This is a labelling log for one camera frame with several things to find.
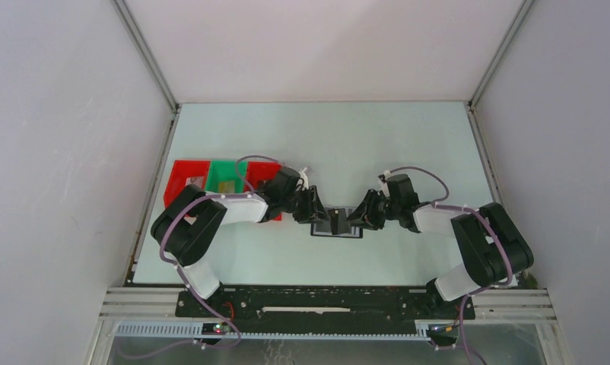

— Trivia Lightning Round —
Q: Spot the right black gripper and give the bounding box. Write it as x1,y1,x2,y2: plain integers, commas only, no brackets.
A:
345,188,401,230

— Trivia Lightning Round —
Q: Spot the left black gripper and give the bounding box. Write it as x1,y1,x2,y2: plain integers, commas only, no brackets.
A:
281,186,330,224

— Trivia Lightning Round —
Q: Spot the black VIP card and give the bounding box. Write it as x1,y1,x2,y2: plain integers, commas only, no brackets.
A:
328,208,351,236

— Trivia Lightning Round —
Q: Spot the black leather card holder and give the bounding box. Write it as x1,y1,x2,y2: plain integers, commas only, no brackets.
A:
310,207,364,240

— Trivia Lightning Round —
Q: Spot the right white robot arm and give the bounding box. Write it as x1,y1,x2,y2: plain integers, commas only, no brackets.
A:
347,174,534,318

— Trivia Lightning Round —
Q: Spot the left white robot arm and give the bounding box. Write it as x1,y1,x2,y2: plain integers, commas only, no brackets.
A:
151,166,329,317

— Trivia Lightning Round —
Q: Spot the grey card in bin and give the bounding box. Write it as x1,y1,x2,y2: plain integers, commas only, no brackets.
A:
186,176,205,189

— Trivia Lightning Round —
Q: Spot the right red plastic bin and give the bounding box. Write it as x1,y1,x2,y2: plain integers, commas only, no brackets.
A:
243,161,283,221

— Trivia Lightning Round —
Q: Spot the red plastic bin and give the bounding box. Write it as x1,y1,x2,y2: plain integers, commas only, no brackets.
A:
163,160,210,208
243,161,283,221

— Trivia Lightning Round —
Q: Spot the green plastic bin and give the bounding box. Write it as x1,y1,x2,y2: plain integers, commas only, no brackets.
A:
204,160,247,194

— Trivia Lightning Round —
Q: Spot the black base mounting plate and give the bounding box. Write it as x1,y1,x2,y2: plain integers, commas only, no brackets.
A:
175,284,475,335

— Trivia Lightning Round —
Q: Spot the left red plastic bin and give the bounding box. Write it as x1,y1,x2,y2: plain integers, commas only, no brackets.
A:
163,160,210,208

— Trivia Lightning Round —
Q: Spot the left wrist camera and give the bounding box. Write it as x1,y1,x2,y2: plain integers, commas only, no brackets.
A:
298,166,311,189

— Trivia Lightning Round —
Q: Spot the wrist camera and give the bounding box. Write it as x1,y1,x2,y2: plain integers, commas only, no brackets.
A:
298,166,311,189
378,170,392,198

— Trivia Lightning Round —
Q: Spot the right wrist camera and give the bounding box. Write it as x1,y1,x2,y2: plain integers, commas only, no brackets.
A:
378,170,392,198

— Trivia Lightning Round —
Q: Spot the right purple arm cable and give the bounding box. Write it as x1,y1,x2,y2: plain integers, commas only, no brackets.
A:
377,166,515,365

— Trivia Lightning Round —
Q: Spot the aluminium frame rail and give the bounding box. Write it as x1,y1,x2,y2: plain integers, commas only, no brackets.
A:
99,287,558,325

